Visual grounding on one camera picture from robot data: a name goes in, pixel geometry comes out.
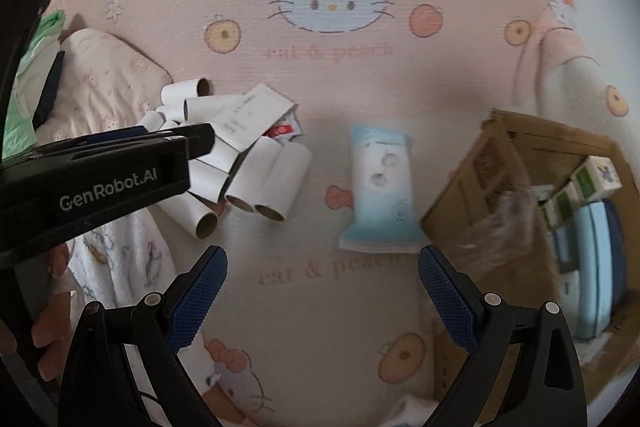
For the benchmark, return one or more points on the dark blue flat object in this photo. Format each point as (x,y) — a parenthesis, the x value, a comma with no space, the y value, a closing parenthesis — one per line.
(50,87)

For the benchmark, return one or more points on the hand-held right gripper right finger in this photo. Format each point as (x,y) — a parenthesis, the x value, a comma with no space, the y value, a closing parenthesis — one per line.
(450,302)

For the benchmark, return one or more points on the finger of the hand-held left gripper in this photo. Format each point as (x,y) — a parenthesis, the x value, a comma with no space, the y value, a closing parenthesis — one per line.
(130,133)
(200,139)

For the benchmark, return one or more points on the small white printed box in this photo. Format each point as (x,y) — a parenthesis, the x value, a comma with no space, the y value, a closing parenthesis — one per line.
(560,207)
(597,177)

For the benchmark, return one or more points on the pink cat printed bedsheet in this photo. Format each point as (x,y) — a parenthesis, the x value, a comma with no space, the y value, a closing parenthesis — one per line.
(350,82)

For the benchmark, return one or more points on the person's left hand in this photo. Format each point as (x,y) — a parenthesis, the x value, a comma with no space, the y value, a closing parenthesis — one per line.
(50,342)

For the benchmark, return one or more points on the white spiral notepad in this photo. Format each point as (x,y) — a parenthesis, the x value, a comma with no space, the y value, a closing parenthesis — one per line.
(250,114)

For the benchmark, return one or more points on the red white crumpled wrapper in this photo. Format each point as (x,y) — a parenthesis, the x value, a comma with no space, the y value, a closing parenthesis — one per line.
(282,130)

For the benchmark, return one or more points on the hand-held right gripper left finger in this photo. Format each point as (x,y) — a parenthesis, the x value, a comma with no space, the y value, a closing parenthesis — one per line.
(200,302)

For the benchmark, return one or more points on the blue storage case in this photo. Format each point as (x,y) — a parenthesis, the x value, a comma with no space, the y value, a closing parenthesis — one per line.
(595,267)

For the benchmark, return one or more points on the brown cardboard box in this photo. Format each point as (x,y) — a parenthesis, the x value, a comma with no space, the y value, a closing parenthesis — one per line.
(505,167)

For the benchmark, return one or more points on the white cartoon printed blanket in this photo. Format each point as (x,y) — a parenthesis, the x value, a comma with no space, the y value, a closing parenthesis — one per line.
(100,77)

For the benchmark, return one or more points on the pile of white paper tubes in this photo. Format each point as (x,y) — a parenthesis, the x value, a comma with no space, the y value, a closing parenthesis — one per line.
(280,177)

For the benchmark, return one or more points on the clear plastic film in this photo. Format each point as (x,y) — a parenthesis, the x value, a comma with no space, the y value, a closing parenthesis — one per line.
(500,217)

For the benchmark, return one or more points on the light blue wet wipes packet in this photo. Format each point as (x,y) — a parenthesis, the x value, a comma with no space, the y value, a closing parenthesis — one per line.
(380,202)

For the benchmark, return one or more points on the green plastic bag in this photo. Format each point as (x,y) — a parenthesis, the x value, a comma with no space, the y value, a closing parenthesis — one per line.
(30,37)

